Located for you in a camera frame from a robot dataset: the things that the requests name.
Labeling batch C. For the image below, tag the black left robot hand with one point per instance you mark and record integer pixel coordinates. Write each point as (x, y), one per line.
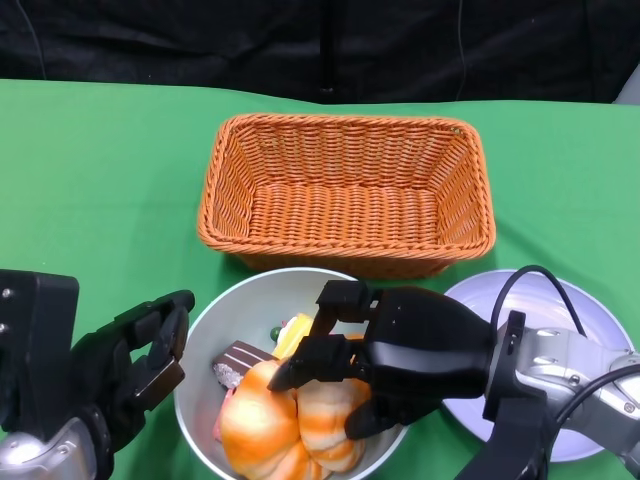
(105, 365)

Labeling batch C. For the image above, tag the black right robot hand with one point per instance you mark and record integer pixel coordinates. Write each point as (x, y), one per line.
(425, 345)

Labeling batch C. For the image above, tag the yellow layered cake slice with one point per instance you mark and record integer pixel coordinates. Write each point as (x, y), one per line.
(295, 335)

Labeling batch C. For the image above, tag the salmon pink cake slice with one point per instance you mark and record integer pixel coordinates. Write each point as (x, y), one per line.
(222, 425)

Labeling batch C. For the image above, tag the chocolate layered cake slice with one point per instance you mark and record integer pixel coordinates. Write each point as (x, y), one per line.
(240, 355)

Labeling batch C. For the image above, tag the pale grey-green bowl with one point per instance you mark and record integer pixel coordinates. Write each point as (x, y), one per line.
(250, 300)

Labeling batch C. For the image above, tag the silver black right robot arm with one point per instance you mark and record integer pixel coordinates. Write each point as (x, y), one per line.
(550, 360)

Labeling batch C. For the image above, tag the lavender round plate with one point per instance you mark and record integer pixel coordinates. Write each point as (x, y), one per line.
(535, 305)

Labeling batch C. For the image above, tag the orange wicker basket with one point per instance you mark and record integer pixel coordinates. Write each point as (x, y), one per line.
(350, 215)

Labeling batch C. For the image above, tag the green tablecloth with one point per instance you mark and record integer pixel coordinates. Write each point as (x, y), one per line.
(100, 175)

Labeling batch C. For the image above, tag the black backdrop cloth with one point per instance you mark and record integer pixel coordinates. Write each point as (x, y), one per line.
(200, 40)

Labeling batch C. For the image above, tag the black left wrist camera housing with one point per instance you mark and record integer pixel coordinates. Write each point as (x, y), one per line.
(37, 340)

